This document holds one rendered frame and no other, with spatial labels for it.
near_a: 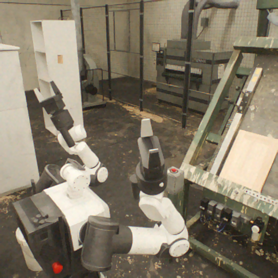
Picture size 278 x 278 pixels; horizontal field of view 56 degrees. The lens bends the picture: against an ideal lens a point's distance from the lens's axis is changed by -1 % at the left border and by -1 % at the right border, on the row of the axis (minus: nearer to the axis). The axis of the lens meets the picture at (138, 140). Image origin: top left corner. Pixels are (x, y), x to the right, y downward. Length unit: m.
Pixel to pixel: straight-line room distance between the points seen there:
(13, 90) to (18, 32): 6.15
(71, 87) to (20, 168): 2.15
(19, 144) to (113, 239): 2.74
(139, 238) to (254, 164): 1.35
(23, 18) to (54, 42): 4.51
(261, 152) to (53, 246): 1.59
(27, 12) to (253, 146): 8.34
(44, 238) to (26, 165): 2.71
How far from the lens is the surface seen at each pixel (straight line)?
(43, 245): 0.98
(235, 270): 2.47
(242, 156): 2.14
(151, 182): 0.71
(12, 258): 2.88
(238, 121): 2.23
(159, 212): 0.82
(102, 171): 1.37
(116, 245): 0.89
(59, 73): 5.08
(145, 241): 0.94
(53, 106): 1.23
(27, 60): 9.48
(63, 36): 5.07
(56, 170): 1.21
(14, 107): 3.36
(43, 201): 1.05
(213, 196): 2.13
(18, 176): 3.67
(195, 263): 2.65
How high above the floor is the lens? 1.96
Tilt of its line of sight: 24 degrees down
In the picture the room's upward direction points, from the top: straight up
